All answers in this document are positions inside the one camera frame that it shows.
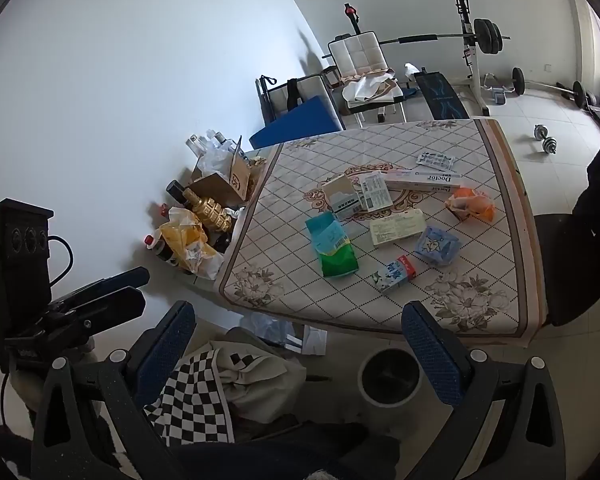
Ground chrome dumbbell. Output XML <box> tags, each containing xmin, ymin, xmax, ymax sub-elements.
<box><xmin>533</xmin><ymin>124</ymin><xmax>558</xmax><ymax>155</ymax></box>

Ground grey white carton box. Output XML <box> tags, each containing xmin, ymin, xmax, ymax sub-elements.
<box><xmin>321</xmin><ymin>175</ymin><xmax>363</xmax><ymax>222</ymax></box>

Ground green packet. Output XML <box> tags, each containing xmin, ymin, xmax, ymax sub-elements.
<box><xmin>318</xmin><ymin>247</ymin><xmax>359</xmax><ymax>278</ymax></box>

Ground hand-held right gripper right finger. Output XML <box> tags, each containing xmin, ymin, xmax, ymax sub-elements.
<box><xmin>401</xmin><ymin>301</ymin><xmax>567</xmax><ymax>480</ymax></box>

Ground cola bottle with red cap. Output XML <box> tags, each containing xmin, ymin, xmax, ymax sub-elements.
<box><xmin>144</xmin><ymin>234</ymin><xmax>181</xmax><ymax>266</ymax></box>

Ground barbell with black plates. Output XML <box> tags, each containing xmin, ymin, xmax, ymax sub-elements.
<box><xmin>322</xmin><ymin>17</ymin><xmax>512</xmax><ymax>58</ymax></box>

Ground white paper bag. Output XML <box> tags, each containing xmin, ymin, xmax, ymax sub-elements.
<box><xmin>285</xmin><ymin>325</ymin><xmax>328</xmax><ymax>356</ymax></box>

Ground long white toothpaste box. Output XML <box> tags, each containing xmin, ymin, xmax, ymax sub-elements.
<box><xmin>384</xmin><ymin>169</ymin><xmax>462</xmax><ymax>192</ymax></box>

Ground light blue tissue packet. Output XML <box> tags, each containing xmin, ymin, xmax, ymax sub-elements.
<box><xmin>414</xmin><ymin>226</ymin><xmax>462</xmax><ymax>266</ymax></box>

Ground beige cloth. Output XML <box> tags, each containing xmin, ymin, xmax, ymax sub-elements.
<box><xmin>212</xmin><ymin>327</ymin><xmax>308</xmax><ymax>423</ymax></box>

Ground teal packet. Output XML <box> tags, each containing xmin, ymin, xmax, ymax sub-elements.
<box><xmin>305</xmin><ymin>211</ymin><xmax>351</xmax><ymax>256</ymax></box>

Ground clear plastic bag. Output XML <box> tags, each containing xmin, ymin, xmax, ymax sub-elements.
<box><xmin>240</xmin><ymin>312</ymin><xmax>296</xmax><ymax>348</ymax></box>

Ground white cloth on chair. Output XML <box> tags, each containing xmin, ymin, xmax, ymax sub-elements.
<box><xmin>342</xmin><ymin>74</ymin><xmax>398</xmax><ymax>103</ymax></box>

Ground long floor barbell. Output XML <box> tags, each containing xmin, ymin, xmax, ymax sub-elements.
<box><xmin>511</xmin><ymin>66</ymin><xmax>598</xmax><ymax>108</ymax></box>

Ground small milk carton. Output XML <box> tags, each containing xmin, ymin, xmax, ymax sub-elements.
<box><xmin>371</xmin><ymin>255</ymin><xmax>417</xmax><ymax>293</ymax></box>

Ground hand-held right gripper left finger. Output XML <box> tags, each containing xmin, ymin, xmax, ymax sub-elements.
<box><xmin>30</xmin><ymin>301</ymin><xmax>197</xmax><ymax>480</ymax></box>

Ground white padded chair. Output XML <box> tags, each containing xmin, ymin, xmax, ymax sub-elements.
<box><xmin>327</xmin><ymin>31</ymin><xmax>408</xmax><ymax>128</ymax></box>

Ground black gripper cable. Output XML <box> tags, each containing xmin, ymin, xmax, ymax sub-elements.
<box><xmin>46</xmin><ymin>234</ymin><xmax>75</xmax><ymax>283</ymax></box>

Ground blue board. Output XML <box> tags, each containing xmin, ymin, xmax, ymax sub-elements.
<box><xmin>250</xmin><ymin>95</ymin><xmax>345</xmax><ymax>150</ymax></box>

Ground black weight bench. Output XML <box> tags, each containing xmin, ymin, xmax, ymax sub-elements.
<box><xmin>412</xmin><ymin>71</ymin><xmax>471</xmax><ymax>121</ymax></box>

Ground cardboard box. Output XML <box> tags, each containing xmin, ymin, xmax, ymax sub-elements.
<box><xmin>190</xmin><ymin>135</ymin><xmax>253</xmax><ymax>206</ymax></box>

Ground gold textured bottle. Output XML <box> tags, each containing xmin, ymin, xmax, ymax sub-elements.
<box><xmin>182</xmin><ymin>189</ymin><xmax>236</xmax><ymax>233</ymax></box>

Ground black stand with red knob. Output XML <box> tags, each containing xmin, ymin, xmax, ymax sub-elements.
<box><xmin>343</xmin><ymin>3</ymin><xmax>362</xmax><ymax>36</ymax></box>

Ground black white checkered cloth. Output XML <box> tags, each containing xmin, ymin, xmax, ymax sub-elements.
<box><xmin>142</xmin><ymin>350</ymin><xmax>236</xmax><ymax>446</ymax></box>

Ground white labelled box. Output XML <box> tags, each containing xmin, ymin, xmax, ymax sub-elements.
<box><xmin>358</xmin><ymin>171</ymin><xmax>393</xmax><ymax>211</ymax></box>

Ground orange plastic bag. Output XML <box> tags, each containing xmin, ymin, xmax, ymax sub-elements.
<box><xmin>445</xmin><ymin>187</ymin><xmax>496</xmax><ymax>223</ymax></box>

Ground yellow plastic bag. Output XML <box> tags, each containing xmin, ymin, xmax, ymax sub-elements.
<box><xmin>160</xmin><ymin>207</ymin><xmax>226</xmax><ymax>281</ymax></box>

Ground folding chair with black frame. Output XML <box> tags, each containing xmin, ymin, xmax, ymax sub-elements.
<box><xmin>255</xmin><ymin>74</ymin><xmax>341</xmax><ymax>126</ymax></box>

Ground white round waste bin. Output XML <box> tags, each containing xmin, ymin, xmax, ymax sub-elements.
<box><xmin>358</xmin><ymin>347</ymin><xmax>423</xmax><ymax>408</ymax></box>

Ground white blue sachet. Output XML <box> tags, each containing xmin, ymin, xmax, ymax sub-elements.
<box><xmin>416</xmin><ymin>152</ymin><xmax>456</xmax><ymax>171</ymax></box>

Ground cream flat box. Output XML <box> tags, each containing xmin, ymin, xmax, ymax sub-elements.
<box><xmin>370</xmin><ymin>208</ymin><xmax>427</xmax><ymax>247</ymax></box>

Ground white barbell rack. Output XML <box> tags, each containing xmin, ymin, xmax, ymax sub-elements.
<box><xmin>454</xmin><ymin>0</ymin><xmax>491</xmax><ymax>117</ymax></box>

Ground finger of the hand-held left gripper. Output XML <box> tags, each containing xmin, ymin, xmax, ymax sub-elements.
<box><xmin>55</xmin><ymin>286</ymin><xmax>147</xmax><ymax>332</ymax></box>
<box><xmin>50</xmin><ymin>267</ymin><xmax>151</xmax><ymax>312</ymax></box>

